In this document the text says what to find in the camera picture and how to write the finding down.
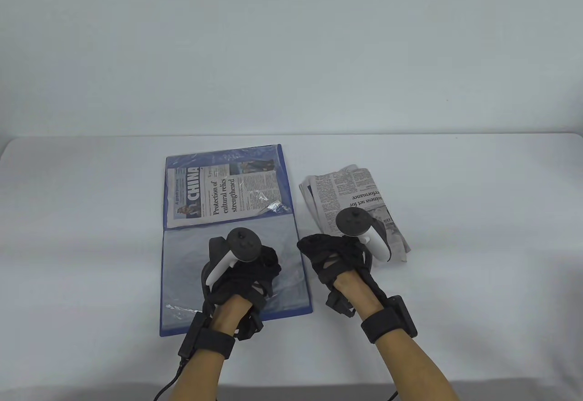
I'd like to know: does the person's left hand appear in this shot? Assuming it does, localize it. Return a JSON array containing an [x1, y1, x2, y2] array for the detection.
[[207, 244, 282, 310]]

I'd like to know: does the person's right hand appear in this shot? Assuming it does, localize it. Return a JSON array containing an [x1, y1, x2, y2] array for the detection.
[[297, 233, 376, 290]]

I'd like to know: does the blue folder with clear sleeves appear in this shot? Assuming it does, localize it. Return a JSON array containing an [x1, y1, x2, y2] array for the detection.
[[159, 144, 314, 337]]

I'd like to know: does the newspaper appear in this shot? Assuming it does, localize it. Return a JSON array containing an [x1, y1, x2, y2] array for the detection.
[[301, 164, 410, 260], [299, 177, 412, 264], [166, 159, 292, 229]]

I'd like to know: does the person's left forearm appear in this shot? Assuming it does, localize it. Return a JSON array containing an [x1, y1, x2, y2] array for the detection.
[[171, 294, 254, 401]]

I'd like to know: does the person's right forearm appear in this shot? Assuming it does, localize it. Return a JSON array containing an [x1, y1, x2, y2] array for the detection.
[[332, 270, 460, 401]]

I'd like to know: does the white and black left controller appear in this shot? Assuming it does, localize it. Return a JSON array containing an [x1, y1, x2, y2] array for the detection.
[[203, 227, 263, 289]]

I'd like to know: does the white and black controller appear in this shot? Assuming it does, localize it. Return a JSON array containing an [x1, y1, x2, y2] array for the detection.
[[336, 208, 393, 263], [203, 227, 263, 289]]

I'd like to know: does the white and black right controller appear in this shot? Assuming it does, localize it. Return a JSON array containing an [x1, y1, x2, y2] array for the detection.
[[336, 208, 393, 263]]

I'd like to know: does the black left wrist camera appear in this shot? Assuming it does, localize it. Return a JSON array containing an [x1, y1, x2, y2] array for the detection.
[[237, 311, 264, 340]]

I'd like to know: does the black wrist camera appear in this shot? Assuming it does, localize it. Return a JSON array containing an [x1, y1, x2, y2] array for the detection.
[[326, 289, 356, 318], [237, 311, 264, 340]]

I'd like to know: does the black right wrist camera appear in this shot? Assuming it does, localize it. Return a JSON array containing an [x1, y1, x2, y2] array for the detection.
[[326, 289, 356, 318]]

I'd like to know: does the black braided left glove cable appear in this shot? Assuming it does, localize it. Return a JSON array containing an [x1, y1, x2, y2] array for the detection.
[[200, 282, 217, 316]]

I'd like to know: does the black braided glove cable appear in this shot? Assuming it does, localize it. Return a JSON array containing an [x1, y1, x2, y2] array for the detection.
[[364, 264, 390, 304], [200, 282, 217, 316]]

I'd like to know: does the black braided right glove cable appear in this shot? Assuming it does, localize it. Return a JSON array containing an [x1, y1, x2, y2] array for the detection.
[[364, 264, 390, 304]]

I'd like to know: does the black left wrist strap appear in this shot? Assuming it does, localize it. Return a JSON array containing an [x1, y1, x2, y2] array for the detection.
[[178, 312, 236, 361]]

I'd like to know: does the black wrist strap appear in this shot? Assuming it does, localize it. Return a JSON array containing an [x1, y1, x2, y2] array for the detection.
[[178, 312, 236, 361], [361, 296, 419, 345]]

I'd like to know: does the black right wrist strap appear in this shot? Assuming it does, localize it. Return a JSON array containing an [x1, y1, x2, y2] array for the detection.
[[361, 296, 419, 345]]

